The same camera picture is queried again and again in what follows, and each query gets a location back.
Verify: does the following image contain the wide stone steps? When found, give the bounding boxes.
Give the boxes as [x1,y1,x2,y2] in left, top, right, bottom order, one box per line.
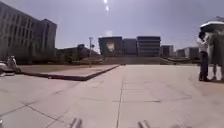
[89,55,174,66]

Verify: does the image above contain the dark building with emblem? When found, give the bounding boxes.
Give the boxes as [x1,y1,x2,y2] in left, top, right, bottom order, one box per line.
[97,35,162,58]

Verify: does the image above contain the lamp pole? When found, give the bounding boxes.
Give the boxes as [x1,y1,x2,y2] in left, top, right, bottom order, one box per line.
[88,36,96,68]

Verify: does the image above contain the raised reddish paved platform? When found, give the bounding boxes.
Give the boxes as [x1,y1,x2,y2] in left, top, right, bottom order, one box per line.
[18,64,120,82]

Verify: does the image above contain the low dark building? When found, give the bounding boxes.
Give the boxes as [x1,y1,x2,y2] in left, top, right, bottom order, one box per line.
[55,43,100,63]

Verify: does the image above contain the grey paved plaza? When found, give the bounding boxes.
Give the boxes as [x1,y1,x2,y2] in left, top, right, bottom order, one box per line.
[0,64,224,128]

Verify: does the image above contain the robot's own part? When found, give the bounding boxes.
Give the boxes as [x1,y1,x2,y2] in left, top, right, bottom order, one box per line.
[138,120,152,128]
[69,117,83,128]

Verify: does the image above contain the distant low buildings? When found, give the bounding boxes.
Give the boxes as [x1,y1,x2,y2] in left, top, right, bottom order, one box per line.
[160,44,200,60]

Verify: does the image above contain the person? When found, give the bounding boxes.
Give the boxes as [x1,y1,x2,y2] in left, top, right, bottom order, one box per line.
[196,31,211,82]
[5,55,18,70]
[208,30,224,81]

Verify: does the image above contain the large grey building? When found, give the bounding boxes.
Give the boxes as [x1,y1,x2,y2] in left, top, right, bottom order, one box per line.
[0,1,58,63]

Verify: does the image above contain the pale umbrella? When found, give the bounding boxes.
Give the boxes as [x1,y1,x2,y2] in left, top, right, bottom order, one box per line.
[199,20,224,34]

